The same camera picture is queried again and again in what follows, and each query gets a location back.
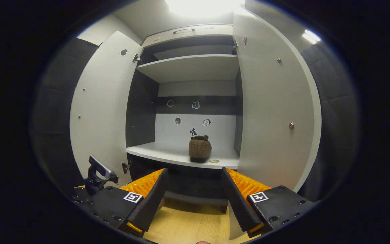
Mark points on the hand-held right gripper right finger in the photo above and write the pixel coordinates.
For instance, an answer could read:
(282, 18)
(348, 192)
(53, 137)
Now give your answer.
(237, 200)

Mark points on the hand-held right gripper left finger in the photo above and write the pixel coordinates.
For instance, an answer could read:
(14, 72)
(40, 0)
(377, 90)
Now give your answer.
(151, 200)

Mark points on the brown fuzzy shoe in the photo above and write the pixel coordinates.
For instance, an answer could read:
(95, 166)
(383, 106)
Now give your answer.
(200, 149)

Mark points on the grey shoe cabinet door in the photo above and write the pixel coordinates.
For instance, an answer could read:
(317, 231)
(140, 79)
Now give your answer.
(103, 108)
(273, 112)

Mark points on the grey cabinet drawer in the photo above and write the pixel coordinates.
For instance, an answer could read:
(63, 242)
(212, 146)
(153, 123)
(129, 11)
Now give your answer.
(212, 31)

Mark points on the black backdrop cloth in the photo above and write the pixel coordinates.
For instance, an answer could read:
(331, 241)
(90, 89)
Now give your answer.
(56, 112)

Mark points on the small ceiling light panel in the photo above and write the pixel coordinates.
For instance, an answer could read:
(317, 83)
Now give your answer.
(311, 36)

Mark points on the large ceiling light panel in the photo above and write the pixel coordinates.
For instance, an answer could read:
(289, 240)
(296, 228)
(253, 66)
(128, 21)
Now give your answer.
(205, 6)

